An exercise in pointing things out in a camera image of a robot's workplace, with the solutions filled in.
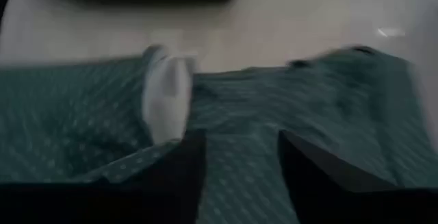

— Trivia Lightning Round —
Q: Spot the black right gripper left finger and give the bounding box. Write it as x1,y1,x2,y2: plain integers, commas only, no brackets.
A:
0,129,208,224

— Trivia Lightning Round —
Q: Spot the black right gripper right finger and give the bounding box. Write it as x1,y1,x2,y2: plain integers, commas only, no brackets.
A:
279,129,438,224

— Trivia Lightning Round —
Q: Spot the teal patterned shirt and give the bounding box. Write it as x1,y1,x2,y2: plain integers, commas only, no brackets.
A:
0,45,438,224

